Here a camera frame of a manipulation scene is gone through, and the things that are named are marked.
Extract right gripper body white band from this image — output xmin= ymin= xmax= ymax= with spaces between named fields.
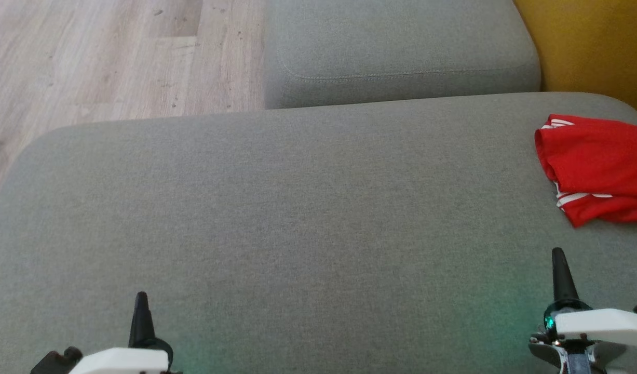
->
xmin=528 ymin=300 xmax=637 ymax=374

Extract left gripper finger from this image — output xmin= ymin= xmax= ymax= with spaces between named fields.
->
xmin=128 ymin=291 xmax=156 ymax=349

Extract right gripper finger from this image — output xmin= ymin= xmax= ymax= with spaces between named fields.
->
xmin=551 ymin=247 xmax=580 ymax=304

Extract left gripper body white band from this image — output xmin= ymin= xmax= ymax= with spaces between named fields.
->
xmin=30 ymin=346 xmax=170 ymax=374

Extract red white Bulls jersey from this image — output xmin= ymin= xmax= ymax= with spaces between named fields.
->
xmin=535 ymin=114 xmax=637 ymax=199

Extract yellow panel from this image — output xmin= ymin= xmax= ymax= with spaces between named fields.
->
xmin=513 ymin=0 xmax=637 ymax=124

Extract small grey sofa cushion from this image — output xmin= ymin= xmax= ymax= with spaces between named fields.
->
xmin=264 ymin=0 xmax=541 ymax=110

